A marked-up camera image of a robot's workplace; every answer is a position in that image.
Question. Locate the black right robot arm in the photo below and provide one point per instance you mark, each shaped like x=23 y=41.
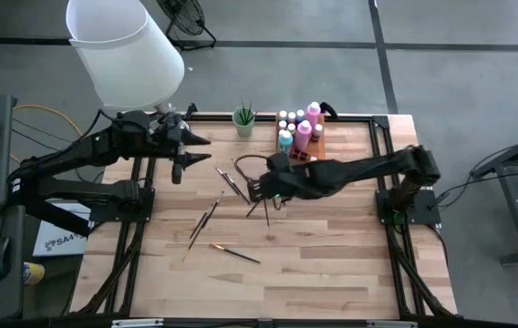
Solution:
x=368 y=171

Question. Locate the yellow canister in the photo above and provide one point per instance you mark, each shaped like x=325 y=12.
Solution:
x=34 y=273

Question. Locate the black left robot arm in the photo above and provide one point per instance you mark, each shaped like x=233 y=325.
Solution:
x=81 y=148

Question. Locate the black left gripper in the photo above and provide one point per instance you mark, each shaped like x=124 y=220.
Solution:
x=168 y=136

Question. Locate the small dark brown paint bottle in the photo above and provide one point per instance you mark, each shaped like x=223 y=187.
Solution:
x=317 y=132

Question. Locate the orange translucent plastic bin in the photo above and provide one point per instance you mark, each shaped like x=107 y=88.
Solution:
x=318 y=148

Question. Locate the white cardboard box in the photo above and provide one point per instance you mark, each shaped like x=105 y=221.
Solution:
x=58 y=239

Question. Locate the small light brown paint bottle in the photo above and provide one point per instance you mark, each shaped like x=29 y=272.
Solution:
x=282 y=124

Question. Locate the small teal paint bottle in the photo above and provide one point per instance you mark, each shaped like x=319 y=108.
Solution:
x=282 y=115

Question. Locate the black table clamp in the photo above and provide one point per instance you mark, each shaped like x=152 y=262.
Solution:
x=190 y=110
x=329 y=109

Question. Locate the thin black paintbrush orange bristles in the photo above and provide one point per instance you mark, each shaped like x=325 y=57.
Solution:
x=242 y=111
x=266 y=214

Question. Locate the wide paintbrush orange bristles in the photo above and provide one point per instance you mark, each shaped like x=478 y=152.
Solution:
x=236 y=254

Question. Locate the black floor fan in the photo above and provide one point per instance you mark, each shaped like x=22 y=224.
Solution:
x=186 y=16

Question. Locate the large pink paint bottle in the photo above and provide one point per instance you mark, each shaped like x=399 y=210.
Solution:
x=303 y=134
x=313 y=114

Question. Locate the table lamp white shade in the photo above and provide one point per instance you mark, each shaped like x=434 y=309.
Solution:
x=122 y=54

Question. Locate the small blue paint bottle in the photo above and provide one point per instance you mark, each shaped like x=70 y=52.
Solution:
x=300 y=114

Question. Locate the large teal blue paint bottle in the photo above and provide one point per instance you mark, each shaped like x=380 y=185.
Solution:
x=285 y=140

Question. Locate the black paintbrush silver ferrule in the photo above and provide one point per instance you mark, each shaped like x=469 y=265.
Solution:
x=251 y=117
x=207 y=218
x=200 y=222
x=238 y=190
x=248 y=113
x=241 y=117
x=252 y=211

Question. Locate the small magenta paint bottle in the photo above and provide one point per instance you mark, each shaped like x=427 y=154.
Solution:
x=292 y=117

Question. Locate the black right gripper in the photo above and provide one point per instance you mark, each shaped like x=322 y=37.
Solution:
x=282 y=182

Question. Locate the green plastic cup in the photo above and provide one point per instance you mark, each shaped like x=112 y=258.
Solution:
x=243 y=130

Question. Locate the small yellow paint bottle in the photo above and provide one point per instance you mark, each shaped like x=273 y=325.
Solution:
x=292 y=127

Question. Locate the black metal beam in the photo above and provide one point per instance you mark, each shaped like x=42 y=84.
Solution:
x=58 y=221

